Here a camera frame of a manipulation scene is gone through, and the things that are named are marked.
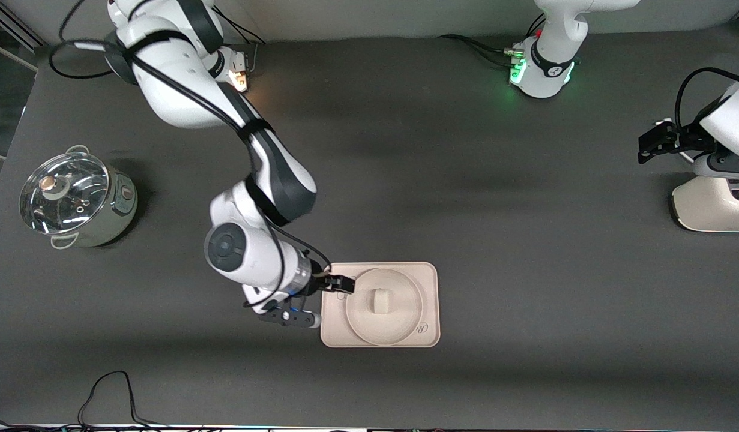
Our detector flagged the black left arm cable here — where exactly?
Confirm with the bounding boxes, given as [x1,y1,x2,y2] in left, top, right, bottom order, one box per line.
[674,67,739,136]

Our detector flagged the black arm base cables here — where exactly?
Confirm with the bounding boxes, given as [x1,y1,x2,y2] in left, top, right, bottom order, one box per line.
[213,6,267,76]
[437,15,547,70]

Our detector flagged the cream toaster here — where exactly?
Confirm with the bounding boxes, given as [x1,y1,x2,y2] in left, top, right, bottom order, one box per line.
[671,173,739,233]

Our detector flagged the black looped table cable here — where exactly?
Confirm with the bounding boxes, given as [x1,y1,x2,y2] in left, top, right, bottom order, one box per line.
[77,370,166,428]

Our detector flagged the aluminium frame rail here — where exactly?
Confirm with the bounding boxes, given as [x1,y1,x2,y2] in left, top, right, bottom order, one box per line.
[0,0,47,50]

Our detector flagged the black right arm base cables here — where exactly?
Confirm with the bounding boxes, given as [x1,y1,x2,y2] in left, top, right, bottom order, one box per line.
[213,6,267,76]

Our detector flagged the cream rectangular rabbit tray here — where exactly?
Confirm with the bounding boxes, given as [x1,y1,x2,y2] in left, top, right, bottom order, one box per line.
[320,262,441,349]

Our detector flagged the glass pot lid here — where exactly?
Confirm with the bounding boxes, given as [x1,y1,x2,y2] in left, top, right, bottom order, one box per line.
[19,152,110,236]

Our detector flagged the black left arm base cables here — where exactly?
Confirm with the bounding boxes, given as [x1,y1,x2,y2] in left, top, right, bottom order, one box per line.
[437,15,547,70]

